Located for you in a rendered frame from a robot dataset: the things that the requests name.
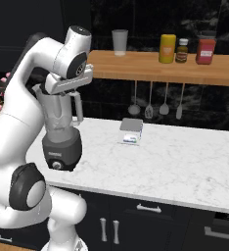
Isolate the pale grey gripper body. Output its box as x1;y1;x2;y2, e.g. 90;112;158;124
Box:
44;64;95;96

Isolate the grey blender with clear jar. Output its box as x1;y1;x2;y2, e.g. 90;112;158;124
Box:
33;83;85;173

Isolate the white carton with grey top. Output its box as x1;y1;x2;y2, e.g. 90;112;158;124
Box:
118;118;144;145

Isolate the red jar with dark lid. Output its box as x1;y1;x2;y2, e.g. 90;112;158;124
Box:
195;34;217;66

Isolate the clear drinking glass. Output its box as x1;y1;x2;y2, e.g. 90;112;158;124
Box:
111;28;129;57

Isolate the hanging metal ladle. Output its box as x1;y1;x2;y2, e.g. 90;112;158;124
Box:
127;80;142;117

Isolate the hanging slotted metal turner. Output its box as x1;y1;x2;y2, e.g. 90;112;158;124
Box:
144;80;155;120

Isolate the yellow bottle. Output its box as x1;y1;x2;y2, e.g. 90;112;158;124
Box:
158;33;177;65

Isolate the hanging metal spatula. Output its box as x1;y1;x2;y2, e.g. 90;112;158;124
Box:
175;82;186;121

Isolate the dark jar with white cap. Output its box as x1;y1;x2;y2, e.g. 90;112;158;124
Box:
174;37;190;64

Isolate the dark cupboard door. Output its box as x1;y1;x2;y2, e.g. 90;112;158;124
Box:
108;212;188;251
74;191;111;251

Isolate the dark drawer front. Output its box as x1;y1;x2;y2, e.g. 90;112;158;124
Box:
108;195;194;226

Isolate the dark dishwasher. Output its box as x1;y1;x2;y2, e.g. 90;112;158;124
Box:
186;209;229;251

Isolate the dark wall cupboard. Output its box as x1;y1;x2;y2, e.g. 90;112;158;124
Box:
0;0;92;74

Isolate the wooden wall shelf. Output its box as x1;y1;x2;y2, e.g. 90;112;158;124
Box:
86;49;229;88

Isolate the silver drawer handle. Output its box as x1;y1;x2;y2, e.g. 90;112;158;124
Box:
0;234;14;244
136;203;162;214

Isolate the silver cupboard door handle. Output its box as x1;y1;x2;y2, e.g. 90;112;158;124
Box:
112;220;120;245
99;217;109;243

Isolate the silver dishwasher handle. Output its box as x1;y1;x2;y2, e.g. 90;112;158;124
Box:
204;226;229;242

